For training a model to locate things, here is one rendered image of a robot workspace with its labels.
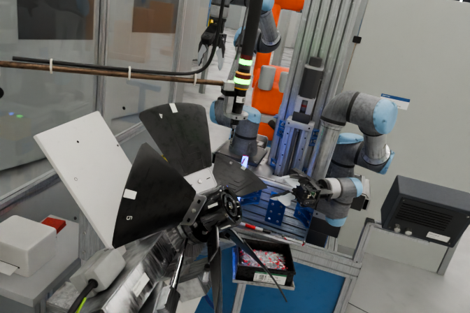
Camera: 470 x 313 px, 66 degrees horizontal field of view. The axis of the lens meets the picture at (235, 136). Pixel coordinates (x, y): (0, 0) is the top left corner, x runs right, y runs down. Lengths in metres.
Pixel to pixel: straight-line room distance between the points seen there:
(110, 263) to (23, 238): 0.46
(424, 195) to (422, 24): 1.60
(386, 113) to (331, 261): 0.66
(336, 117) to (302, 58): 0.57
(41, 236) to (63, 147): 0.37
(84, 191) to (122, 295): 0.31
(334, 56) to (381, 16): 0.99
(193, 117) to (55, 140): 0.39
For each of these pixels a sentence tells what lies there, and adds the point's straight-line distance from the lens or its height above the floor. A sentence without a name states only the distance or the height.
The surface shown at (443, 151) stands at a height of 1.00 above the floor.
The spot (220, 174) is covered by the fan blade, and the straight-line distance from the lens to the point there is 1.25.
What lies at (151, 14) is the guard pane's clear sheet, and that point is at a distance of 2.06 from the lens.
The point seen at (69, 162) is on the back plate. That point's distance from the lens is 1.04.
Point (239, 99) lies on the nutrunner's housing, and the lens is 1.00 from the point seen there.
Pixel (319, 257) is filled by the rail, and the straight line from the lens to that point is 1.61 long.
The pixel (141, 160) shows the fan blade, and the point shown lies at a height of 1.40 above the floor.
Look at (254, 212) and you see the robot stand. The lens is 1.95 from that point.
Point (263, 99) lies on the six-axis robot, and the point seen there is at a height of 0.59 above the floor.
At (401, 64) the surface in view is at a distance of 2.82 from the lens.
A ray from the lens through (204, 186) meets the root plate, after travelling 1.05.
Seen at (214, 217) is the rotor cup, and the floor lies 1.21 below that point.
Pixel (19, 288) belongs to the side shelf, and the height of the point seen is 0.86.
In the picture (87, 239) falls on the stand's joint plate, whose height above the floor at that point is 1.03.
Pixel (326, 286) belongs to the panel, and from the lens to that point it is 1.71.
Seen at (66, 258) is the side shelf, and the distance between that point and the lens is 1.40.
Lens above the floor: 1.75
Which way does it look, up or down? 20 degrees down
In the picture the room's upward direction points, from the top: 10 degrees clockwise
